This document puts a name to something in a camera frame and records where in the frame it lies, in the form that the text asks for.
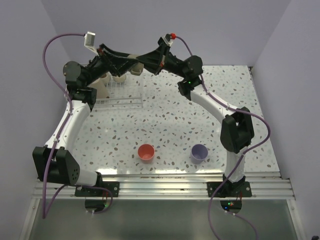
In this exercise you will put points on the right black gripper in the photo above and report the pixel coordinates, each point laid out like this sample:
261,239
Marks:
157,55

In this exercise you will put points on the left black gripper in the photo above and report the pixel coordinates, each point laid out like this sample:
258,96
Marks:
119,65

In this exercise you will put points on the small olive mug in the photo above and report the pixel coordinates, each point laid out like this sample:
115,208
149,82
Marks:
137,69

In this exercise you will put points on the beige tall cup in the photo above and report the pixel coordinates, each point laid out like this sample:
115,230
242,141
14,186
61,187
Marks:
101,89

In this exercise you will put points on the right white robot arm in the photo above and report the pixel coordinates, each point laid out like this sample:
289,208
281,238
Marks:
236,123

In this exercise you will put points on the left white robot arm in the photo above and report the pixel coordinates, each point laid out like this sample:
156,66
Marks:
54,161

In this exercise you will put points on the red cup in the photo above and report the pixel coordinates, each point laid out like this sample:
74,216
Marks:
146,153

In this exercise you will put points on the purple cup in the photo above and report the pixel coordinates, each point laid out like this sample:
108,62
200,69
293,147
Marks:
198,153

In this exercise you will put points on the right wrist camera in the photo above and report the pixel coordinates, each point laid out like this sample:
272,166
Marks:
169,38

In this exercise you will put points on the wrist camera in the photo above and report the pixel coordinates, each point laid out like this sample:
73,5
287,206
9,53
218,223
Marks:
169,38
89,42

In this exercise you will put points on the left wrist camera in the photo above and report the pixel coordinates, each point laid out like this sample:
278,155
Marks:
89,42

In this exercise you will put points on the white wire dish rack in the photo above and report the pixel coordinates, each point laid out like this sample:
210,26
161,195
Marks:
125,95

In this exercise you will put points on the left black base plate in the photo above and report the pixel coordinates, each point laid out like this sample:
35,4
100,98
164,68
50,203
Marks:
108,188

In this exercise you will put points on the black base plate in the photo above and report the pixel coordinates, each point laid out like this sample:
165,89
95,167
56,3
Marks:
108,188
229,189

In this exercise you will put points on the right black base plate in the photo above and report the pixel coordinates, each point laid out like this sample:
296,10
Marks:
229,189

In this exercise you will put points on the aluminium rail frame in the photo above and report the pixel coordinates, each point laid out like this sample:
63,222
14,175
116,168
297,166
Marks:
170,206

